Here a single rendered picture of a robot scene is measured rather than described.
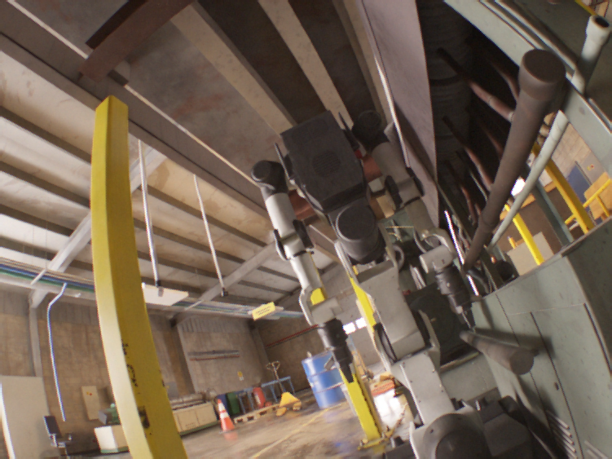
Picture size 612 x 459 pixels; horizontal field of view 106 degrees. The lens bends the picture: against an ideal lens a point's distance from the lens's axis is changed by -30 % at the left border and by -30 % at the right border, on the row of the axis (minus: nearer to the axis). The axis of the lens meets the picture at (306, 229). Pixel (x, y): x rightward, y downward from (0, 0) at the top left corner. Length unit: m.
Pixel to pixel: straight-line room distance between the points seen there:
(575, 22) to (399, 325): 0.96
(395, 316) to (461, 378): 1.30
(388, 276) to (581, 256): 0.78
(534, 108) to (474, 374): 2.11
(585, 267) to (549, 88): 0.23
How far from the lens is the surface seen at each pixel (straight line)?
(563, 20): 0.60
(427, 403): 1.07
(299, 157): 1.09
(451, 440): 0.79
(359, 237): 0.90
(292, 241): 1.15
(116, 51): 1.19
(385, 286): 1.11
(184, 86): 1.78
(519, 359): 0.62
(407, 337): 1.11
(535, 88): 0.32
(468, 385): 2.35
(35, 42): 1.35
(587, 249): 0.45
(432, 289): 2.19
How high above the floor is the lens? 0.60
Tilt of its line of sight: 24 degrees up
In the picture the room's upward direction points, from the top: 22 degrees counter-clockwise
